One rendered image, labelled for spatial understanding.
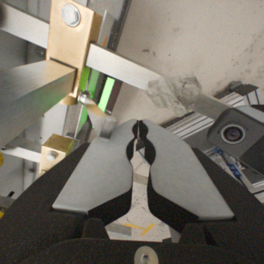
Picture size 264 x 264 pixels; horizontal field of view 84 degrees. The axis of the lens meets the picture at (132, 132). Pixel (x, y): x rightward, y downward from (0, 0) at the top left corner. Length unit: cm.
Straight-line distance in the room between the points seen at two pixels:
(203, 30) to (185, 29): 11
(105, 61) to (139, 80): 6
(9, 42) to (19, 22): 24
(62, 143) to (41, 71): 20
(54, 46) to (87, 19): 6
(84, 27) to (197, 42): 98
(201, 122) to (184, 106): 83
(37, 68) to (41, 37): 7
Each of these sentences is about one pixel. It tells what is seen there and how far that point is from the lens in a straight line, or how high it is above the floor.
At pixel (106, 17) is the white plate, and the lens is 30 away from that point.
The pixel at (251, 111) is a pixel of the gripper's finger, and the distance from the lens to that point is 30.
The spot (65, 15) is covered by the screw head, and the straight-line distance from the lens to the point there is 23.
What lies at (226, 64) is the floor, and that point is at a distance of 125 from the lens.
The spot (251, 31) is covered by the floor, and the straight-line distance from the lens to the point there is 129.
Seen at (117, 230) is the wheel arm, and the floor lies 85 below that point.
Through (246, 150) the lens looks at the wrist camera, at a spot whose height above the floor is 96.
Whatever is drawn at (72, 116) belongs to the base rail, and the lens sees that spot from 48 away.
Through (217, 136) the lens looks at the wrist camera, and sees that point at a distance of 20.
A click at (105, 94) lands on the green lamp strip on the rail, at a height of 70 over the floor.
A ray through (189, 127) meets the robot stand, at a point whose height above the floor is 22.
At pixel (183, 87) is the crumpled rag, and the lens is 24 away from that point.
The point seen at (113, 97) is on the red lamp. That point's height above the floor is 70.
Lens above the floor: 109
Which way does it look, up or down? 58 degrees down
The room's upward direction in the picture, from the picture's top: 177 degrees counter-clockwise
